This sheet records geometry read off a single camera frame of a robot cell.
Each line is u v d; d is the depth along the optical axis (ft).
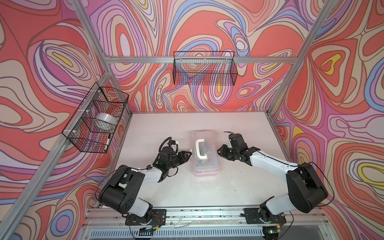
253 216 2.39
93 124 2.30
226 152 2.59
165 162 2.31
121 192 1.45
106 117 2.41
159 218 2.36
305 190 1.42
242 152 2.20
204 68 3.16
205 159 2.69
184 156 2.65
